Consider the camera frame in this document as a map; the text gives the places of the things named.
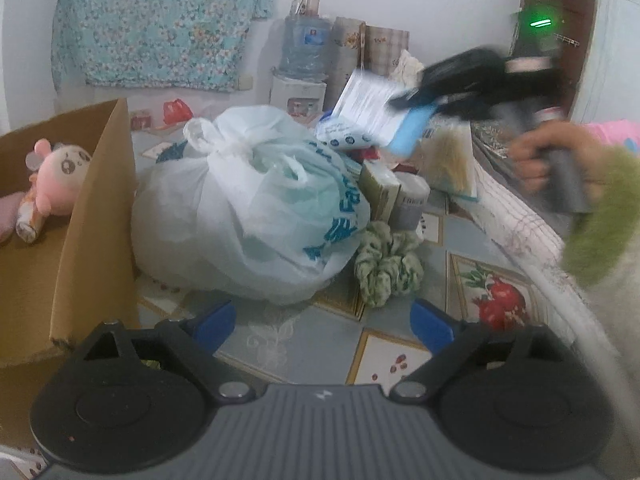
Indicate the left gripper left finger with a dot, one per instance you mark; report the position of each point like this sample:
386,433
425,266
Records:
126,400

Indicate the teal floral wall cloth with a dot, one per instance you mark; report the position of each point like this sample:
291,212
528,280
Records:
193,44

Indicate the brown cardboard box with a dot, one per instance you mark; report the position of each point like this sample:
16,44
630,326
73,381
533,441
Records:
80,271

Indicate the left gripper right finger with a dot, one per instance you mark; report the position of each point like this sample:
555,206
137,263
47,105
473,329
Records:
519,400

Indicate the green floral scrunchie cloth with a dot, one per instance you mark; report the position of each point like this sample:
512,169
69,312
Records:
386,264

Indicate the white plastic bag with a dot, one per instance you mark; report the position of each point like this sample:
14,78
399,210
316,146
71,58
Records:
256,207

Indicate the blue water bottle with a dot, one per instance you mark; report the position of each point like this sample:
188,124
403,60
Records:
305,51

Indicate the blue white tissue pack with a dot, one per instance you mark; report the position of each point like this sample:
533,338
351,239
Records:
381,110

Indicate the rolled checkered mat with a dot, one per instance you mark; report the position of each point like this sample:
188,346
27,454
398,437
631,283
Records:
383,48

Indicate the green fuzzy sleeve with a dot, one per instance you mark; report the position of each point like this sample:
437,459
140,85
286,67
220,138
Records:
603,247

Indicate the person's right hand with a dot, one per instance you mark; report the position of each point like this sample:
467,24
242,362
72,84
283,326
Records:
530,153

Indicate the rolled floral mat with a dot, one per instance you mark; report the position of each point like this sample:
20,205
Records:
345,48

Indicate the olive tissue box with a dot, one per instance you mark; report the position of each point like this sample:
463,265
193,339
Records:
380,187

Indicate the red plastic bag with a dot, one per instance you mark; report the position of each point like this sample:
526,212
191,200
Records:
176,111

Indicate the white water dispenser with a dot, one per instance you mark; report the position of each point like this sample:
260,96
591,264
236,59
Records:
298,97

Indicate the pink plush doll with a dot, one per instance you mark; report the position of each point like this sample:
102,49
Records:
55,185

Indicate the brown door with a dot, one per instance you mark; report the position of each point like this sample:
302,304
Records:
572,22

